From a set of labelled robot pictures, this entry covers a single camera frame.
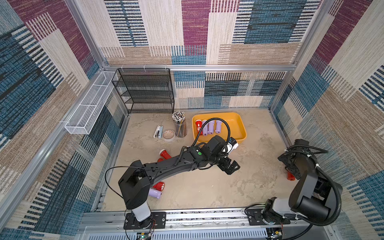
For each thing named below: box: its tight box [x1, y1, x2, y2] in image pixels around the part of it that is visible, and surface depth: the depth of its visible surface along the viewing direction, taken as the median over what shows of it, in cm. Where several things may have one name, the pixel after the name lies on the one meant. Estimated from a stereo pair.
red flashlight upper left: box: [159, 149, 172, 160], surface depth 95 cm
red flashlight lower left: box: [152, 181, 165, 192], surface depth 83 cm
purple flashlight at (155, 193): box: [148, 188, 162, 199], surface depth 81 cm
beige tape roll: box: [162, 129, 176, 142], surface depth 107 cm
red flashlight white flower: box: [195, 119, 203, 136], surface depth 109 cm
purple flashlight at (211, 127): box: [208, 120, 215, 135], surface depth 107 cm
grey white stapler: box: [153, 125, 164, 139], surface depth 107 cm
